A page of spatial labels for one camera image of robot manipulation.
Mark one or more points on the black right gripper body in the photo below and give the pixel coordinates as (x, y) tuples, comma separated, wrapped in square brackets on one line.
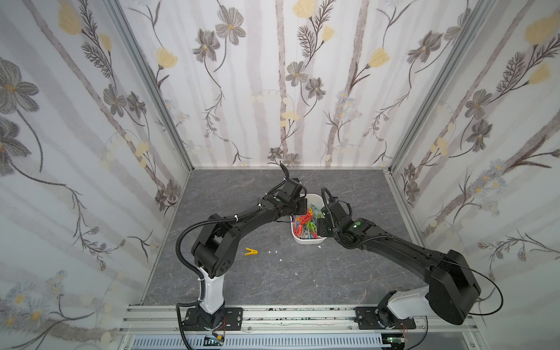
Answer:
[(326, 223)]

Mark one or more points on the white plastic storage box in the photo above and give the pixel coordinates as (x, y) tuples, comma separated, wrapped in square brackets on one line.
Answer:
[(304, 227)]

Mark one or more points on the aluminium corner post left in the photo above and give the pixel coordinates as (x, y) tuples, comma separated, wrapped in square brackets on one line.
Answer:
[(148, 78)]

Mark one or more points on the aluminium corner post right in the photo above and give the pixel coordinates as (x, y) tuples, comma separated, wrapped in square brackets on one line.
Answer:
[(458, 52)]

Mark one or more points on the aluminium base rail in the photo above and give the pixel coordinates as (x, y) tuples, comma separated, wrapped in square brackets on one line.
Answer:
[(291, 327)]

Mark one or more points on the aluminium corner post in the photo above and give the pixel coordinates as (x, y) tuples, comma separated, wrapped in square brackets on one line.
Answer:
[(458, 52), (148, 78)]

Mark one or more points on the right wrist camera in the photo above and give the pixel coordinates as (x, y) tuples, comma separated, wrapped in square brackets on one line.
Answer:
[(338, 210)]

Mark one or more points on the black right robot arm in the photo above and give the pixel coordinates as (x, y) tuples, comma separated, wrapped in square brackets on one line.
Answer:
[(451, 289)]

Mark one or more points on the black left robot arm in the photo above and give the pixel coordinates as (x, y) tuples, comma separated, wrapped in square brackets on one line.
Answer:
[(215, 249)]

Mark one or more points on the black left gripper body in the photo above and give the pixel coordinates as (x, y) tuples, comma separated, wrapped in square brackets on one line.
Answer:
[(300, 205)]

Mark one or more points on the yellow clothespin by pile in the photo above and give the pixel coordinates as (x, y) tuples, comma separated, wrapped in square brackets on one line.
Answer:
[(251, 252)]

